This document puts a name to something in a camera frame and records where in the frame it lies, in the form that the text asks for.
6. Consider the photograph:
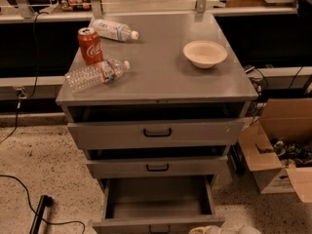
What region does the grey drawer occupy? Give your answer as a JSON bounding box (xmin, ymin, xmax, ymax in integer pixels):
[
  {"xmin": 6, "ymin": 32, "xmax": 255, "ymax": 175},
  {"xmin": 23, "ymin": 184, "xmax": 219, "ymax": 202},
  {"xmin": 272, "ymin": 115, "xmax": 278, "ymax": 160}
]
[
  {"xmin": 67, "ymin": 119, "xmax": 245, "ymax": 149},
  {"xmin": 87, "ymin": 156, "xmax": 228, "ymax": 178},
  {"xmin": 93, "ymin": 175, "xmax": 224, "ymax": 234}
]

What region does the white paper bowl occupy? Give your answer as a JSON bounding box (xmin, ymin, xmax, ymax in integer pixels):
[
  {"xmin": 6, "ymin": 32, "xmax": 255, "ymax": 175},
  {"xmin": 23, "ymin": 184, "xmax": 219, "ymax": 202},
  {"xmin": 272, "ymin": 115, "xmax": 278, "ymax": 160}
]
[{"xmin": 183, "ymin": 40, "xmax": 227, "ymax": 69}]

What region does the open cardboard box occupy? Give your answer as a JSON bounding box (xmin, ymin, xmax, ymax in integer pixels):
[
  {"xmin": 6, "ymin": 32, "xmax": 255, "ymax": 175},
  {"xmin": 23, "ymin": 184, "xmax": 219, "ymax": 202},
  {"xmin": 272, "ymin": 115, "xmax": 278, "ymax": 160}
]
[{"xmin": 239, "ymin": 98, "xmax": 312, "ymax": 203}]

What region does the white labelled water bottle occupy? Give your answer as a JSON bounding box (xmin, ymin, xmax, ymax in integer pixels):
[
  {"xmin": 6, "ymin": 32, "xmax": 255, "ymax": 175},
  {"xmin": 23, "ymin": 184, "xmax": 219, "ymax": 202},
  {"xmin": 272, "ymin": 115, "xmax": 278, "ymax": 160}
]
[{"xmin": 90, "ymin": 19, "xmax": 139, "ymax": 42}]

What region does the grey metal drawer cabinet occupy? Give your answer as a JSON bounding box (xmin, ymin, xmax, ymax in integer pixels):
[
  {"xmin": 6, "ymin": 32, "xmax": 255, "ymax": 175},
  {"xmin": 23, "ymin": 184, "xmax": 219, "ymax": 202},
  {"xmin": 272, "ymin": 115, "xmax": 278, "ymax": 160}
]
[{"xmin": 55, "ymin": 12, "xmax": 259, "ymax": 187}]

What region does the black hanging cable left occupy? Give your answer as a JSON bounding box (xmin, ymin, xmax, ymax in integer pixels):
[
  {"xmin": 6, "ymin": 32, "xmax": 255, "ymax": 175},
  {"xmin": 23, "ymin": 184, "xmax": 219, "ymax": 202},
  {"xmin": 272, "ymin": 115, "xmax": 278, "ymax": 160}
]
[{"xmin": 0, "ymin": 12, "xmax": 42, "ymax": 144}]

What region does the red cola can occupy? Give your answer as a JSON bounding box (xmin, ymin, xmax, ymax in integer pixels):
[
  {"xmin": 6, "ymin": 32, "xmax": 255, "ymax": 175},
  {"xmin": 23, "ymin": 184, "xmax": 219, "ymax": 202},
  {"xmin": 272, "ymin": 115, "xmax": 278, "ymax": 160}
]
[{"xmin": 78, "ymin": 27, "xmax": 103, "ymax": 65}]

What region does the grey bottom drawer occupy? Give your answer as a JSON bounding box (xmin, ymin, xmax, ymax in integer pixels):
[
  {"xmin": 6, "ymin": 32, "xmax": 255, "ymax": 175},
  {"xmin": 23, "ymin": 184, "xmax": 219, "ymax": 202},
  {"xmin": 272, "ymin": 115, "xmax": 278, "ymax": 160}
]
[{"xmin": 93, "ymin": 175, "xmax": 224, "ymax": 234}]

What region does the grey top drawer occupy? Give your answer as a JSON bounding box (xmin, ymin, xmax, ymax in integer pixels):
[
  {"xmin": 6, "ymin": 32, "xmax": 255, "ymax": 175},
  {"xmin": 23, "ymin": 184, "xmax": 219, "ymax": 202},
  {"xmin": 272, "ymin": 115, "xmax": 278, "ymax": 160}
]
[{"xmin": 67, "ymin": 119, "xmax": 245, "ymax": 149}]

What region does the black floor cable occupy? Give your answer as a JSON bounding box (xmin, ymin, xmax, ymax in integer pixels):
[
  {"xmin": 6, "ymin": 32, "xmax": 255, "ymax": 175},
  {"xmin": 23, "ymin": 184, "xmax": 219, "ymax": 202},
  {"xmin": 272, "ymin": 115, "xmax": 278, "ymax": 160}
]
[{"xmin": 0, "ymin": 174, "xmax": 87, "ymax": 234}]

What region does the clear empty water bottle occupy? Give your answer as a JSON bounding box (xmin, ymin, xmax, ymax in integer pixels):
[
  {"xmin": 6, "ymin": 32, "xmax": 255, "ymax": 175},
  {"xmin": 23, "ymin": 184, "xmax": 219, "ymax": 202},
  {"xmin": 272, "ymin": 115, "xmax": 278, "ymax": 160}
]
[{"xmin": 65, "ymin": 59, "xmax": 131, "ymax": 93}]

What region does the grey middle drawer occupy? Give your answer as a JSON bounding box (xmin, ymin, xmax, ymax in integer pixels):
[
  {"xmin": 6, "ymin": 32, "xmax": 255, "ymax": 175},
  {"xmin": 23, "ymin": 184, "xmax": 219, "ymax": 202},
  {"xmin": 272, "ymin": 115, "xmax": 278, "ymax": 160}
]
[{"xmin": 87, "ymin": 156, "xmax": 228, "ymax": 178}]

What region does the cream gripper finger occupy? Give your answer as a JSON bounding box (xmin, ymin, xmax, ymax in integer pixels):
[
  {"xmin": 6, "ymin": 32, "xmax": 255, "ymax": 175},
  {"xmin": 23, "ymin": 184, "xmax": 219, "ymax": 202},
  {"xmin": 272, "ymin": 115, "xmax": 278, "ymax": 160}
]
[{"xmin": 188, "ymin": 225, "xmax": 212, "ymax": 234}]

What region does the black bar on floor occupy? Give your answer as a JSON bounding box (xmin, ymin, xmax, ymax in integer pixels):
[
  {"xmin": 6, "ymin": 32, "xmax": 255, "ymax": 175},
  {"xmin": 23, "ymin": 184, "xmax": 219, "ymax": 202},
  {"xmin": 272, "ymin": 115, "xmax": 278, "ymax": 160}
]
[{"xmin": 29, "ymin": 195, "xmax": 53, "ymax": 234}]

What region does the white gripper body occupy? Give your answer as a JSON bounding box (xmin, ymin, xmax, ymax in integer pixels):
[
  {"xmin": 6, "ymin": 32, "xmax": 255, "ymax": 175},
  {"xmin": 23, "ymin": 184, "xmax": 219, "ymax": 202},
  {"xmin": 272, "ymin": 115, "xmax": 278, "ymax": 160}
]
[{"xmin": 211, "ymin": 226, "xmax": 262, "ymax": 234}]

